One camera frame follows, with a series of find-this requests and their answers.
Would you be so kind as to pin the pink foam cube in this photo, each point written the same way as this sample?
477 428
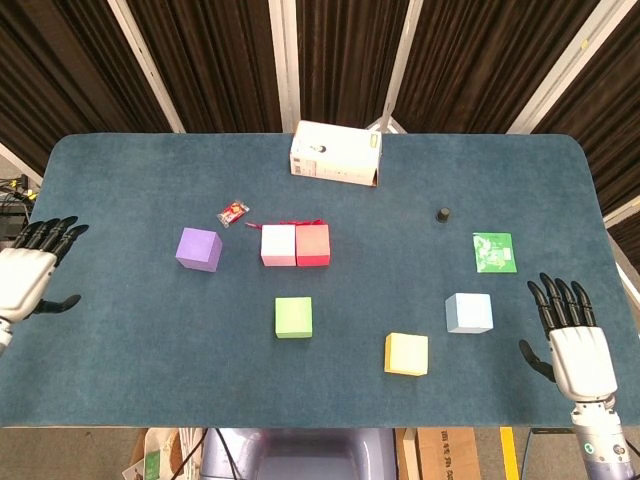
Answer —
278 245

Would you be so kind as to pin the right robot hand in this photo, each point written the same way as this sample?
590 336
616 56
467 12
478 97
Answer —
582 360

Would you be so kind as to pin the dark brown curtain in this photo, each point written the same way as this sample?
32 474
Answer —
225 60

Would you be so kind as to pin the light blue foam cube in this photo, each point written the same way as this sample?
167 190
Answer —
469 312

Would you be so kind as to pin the grey-blue robot torso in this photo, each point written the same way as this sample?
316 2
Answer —
310 455

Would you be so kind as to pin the purple foam cube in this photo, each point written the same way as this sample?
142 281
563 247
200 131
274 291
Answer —
197 250

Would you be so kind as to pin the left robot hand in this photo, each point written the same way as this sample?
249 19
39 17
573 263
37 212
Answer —
22 280

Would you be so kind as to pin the white cardboard box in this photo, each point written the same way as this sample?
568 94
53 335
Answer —
335 155

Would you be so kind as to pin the red ribbon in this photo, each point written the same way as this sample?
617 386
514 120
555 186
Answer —
255 226

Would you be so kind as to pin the white paper bag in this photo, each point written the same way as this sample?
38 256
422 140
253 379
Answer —
160 455

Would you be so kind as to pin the brown cardboard box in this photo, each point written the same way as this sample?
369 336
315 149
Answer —
445 455

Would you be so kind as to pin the yellow foam cube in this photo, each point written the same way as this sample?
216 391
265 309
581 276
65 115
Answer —
406 355

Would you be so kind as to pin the yellow strip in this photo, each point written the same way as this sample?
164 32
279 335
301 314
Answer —
509 450

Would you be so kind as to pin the green foam cube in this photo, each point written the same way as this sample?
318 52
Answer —
293 317

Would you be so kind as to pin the red foam cube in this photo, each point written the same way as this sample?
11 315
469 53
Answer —
313 245

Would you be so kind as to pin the teal felt table cover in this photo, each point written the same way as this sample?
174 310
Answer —
125 360

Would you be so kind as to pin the white frame post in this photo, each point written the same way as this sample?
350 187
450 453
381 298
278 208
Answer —
17 165
565 65
402 50
622 210
283 60
145 65

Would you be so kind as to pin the green foil packet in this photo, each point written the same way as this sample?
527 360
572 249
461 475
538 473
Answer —
495 252

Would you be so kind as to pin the small black cap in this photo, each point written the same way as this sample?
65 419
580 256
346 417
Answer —
442 215

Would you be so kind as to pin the small red candy packet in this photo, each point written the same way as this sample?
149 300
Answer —
232 213

